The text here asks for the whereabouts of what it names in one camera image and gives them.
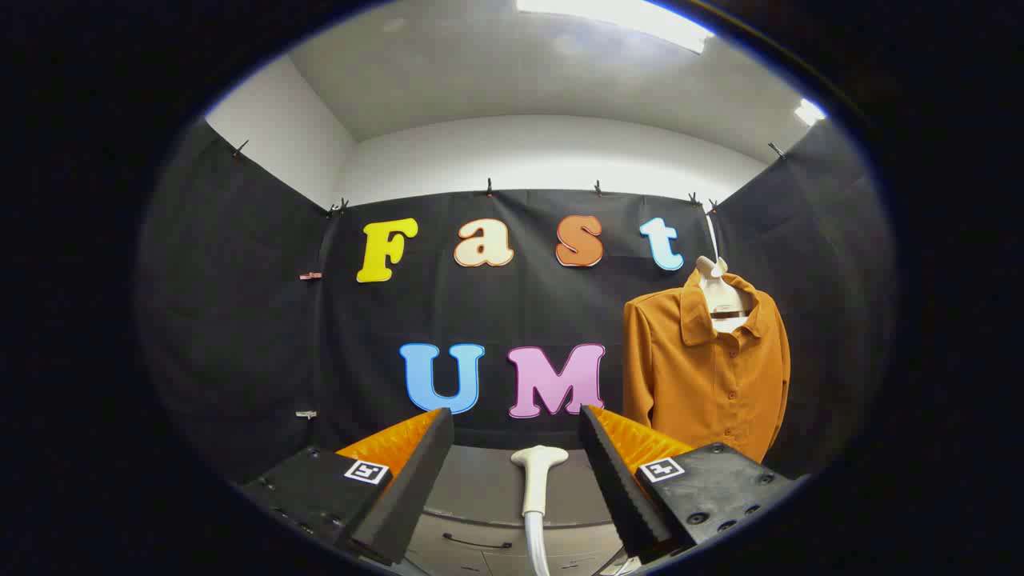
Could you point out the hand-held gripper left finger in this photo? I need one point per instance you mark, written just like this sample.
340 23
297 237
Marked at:
416 480

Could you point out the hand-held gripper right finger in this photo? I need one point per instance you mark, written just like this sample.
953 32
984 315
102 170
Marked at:
616 480

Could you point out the white garment steamer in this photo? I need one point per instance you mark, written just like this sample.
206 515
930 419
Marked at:
534 480

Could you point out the orange button shirt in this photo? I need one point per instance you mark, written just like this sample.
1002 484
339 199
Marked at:
696 384

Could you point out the white clothes hanger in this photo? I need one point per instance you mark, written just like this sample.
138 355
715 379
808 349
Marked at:
724 298

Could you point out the black backdrop cloth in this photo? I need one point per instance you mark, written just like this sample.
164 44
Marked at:
520 312

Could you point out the small ceiling light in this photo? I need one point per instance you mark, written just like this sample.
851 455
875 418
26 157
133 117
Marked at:
810 110

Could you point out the long ceiling light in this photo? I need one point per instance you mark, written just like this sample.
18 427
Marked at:
616 20

